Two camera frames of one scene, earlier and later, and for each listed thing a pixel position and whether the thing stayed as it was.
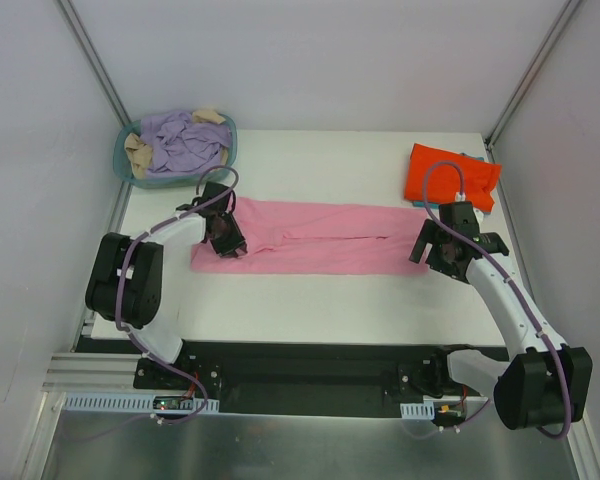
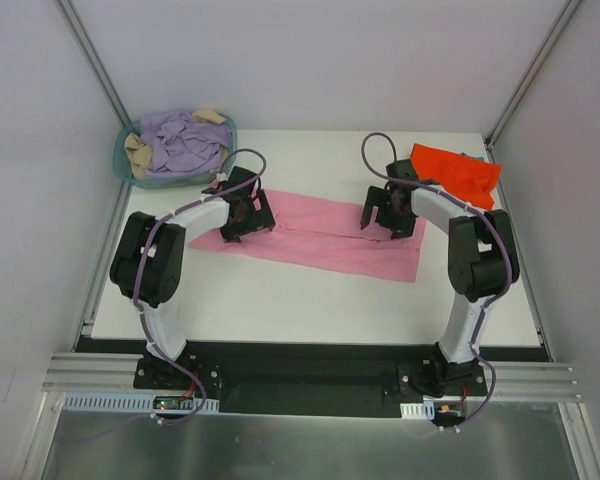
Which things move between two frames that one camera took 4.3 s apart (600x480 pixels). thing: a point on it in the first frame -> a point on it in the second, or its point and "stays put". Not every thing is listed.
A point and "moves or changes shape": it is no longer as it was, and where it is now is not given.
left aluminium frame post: x=73 y=17 stays put
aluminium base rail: x=91 y=372 stays put
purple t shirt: x=182 y=147 stays put
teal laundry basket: x=177 y=150 stays put
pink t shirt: x=292 y=238 moves or changes shape
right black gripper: x=422 y=246 -> x=386 y=215
